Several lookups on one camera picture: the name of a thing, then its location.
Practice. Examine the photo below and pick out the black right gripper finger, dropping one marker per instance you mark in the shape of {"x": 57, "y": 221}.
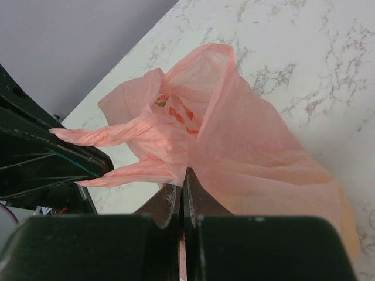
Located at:
{"x": 29, "y": 163}
{"x": 222, "y": 246}
{"x": 140, "y": 246}
{"x": 30, "y": 124}

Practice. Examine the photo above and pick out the pink plastic bag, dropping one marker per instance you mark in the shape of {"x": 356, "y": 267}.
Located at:
{"x": 203, "y": 115}

